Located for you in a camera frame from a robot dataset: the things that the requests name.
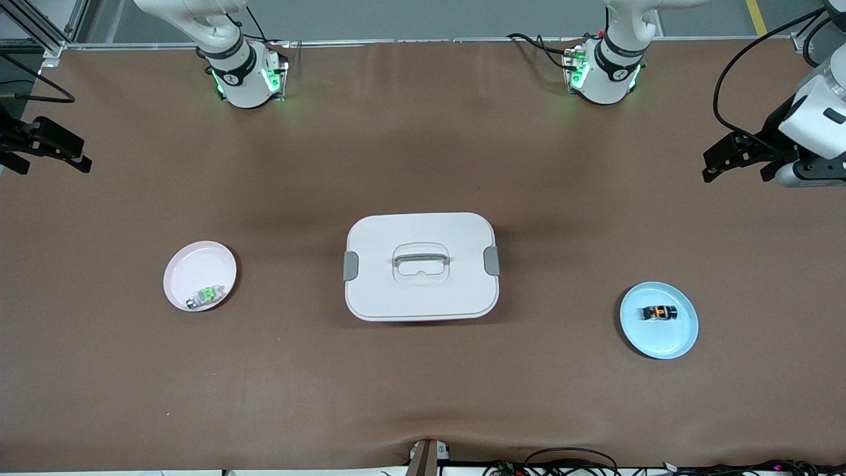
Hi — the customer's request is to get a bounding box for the pink round plate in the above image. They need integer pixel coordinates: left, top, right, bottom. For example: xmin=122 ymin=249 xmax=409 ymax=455
xmin=163 ymin=241 xmax=237 ymax=313

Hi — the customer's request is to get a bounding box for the light blue round plate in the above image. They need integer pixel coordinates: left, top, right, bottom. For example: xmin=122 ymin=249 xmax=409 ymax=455
xmin=620 ymin=282 xmax=700 ymax=360

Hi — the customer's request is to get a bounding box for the brown table mat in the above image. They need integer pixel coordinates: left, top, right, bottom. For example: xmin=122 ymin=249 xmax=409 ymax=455
xmin=0 ymin=40 xmax=846 ymax=471

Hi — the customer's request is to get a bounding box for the white lidded storage box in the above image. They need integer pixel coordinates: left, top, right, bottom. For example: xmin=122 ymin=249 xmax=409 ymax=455
xmin=343 ymin=212 xmax=501 ymax=323

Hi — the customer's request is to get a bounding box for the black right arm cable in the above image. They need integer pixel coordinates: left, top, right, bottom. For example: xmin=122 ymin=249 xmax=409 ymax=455
xmin=0 ymin=52 xmax=76 ymax=105

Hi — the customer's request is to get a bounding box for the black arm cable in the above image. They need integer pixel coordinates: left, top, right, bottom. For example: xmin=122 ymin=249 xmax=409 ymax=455
xmin=712 ymin=5 xmax=830 ymax=151
xmin=0 ymin=52 xmax=76 ymax=105

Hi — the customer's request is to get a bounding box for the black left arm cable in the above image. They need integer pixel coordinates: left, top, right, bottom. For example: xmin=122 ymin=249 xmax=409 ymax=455
xmin=712 ymin=5 xmax=830 ymax=151

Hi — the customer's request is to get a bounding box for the aluminium frame post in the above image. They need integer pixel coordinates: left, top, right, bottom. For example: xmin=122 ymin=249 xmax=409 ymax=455
xmin=0 ymin=0 xmax=91 ymax=61
xmin=790 ymin=0 xmax=846 ymax=55

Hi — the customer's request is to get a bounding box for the green push-button switch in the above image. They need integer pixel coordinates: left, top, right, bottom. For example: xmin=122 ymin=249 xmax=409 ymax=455
xmin=185 ymin=284 xmax=227 ymax=310

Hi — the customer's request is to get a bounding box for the black power cable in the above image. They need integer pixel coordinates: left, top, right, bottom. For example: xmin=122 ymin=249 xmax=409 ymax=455
xmin=506 ymin=32 xmax=582 ymax=73
xmin=246 ymin=5 xmax=293 ymax=48

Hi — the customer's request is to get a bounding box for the black cable bundle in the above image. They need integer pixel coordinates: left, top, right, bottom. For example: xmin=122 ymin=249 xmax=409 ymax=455
xmin=481 ymin=448 xmax=846 ymax=476

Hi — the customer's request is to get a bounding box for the silver table edge rail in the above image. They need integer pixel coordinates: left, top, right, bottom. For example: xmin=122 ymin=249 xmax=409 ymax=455
xmin=63 ymin=36 xmax=804 ymax=51

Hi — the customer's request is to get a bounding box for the metal clamp bracket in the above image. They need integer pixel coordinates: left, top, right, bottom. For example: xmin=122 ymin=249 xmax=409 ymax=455
xmin=406 ymin=438 xmax=452 ymax=476

